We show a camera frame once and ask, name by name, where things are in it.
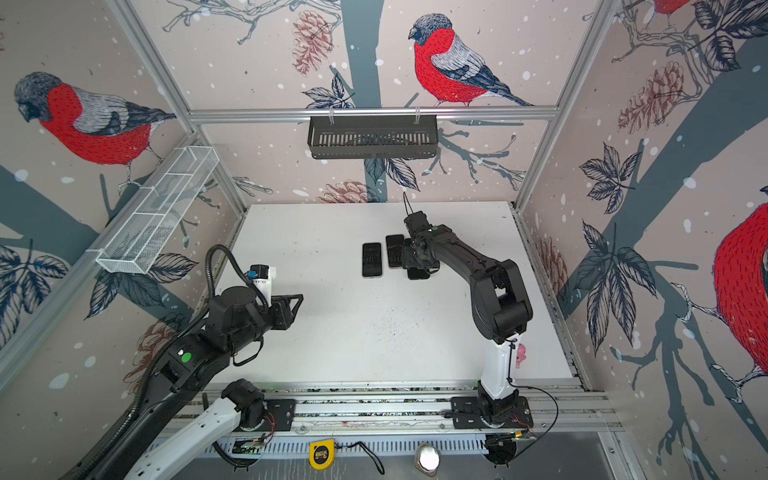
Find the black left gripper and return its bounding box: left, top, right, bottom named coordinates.
left=230, top=290, right=306, bottom=355

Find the pink phone case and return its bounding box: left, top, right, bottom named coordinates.
left=385, top=233, right=406, bottom=269

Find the light blue phone case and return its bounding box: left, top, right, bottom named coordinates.
left=361, top=242, right=383, bottom=278

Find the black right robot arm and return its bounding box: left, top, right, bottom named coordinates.
left=401, top=198, right=533, bottom=428

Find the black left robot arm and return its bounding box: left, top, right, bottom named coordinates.
left=63, top=244, right=304, bottom=479

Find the pink small object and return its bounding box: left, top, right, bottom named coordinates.
left=515, top=344, right=526, bottom=369

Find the yellow tape measure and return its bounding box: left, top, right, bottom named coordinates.
left=308, top=439, right=336, bottom=471

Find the round shiny lamp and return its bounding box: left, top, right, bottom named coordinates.
left=414, top=443, right=441, bottom=477

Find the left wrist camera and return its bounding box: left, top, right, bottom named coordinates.
left=247, top=264, right=276, bottom=300

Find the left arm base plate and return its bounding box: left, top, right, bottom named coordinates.
left=238, top=399, right=297, bottom=433

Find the black wire wall basket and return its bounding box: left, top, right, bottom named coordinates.
left=307, top=115, right=439, bottom=160

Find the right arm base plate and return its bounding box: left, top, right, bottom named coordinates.
left=444, top=395, right=533, bottom=430

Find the white mesh wall shelf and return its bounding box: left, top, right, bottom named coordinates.
left=96, top=146, right=219, bottom=274

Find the horizontal aluminium rail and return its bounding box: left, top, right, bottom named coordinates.
left=187, top=106, right=560, bottom=125

